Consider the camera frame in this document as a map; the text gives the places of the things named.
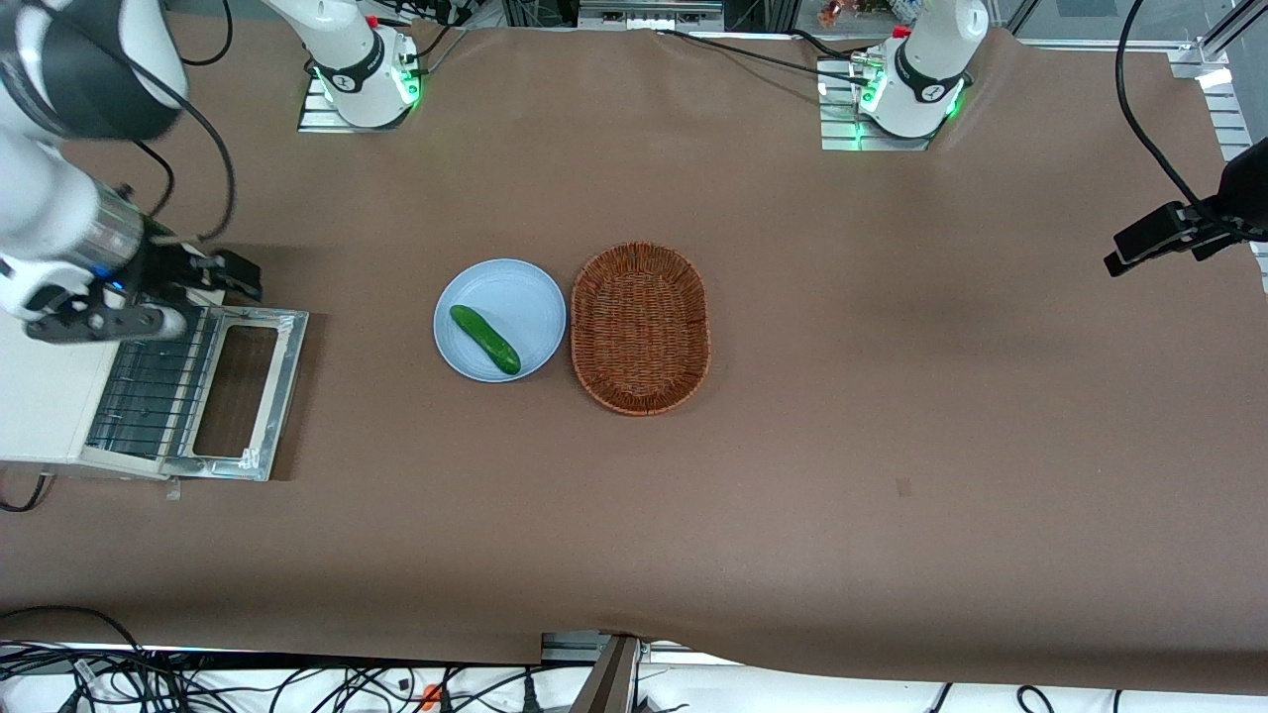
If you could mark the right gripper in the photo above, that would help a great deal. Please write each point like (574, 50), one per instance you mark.
(169, 266)

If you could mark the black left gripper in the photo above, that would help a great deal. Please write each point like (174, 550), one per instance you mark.
(1244, 189)

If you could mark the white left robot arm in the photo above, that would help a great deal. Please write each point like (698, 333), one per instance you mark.
(931, 59)

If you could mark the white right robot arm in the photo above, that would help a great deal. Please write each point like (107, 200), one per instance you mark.
(40, 188)

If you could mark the white toaster oven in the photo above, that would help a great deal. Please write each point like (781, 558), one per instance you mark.
(40, 396)

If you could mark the clear tape piece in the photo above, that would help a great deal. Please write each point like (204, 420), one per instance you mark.
(174, 487)

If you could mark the green cucumber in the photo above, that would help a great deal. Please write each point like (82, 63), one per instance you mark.
(485, 340)

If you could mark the light blue plate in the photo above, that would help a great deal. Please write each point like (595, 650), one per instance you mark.
(505, 297)

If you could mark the brown wicker basket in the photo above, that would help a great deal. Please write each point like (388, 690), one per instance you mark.
(639, 327)

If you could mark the grey metal box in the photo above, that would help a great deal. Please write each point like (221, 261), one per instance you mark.
(644, 14)

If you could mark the brown table cover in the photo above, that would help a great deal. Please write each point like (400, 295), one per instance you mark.
(792, 495)

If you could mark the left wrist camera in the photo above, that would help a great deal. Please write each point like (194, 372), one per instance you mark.
(1149, 238)

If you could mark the dark metal post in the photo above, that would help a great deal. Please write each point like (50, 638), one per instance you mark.
(609, 683)

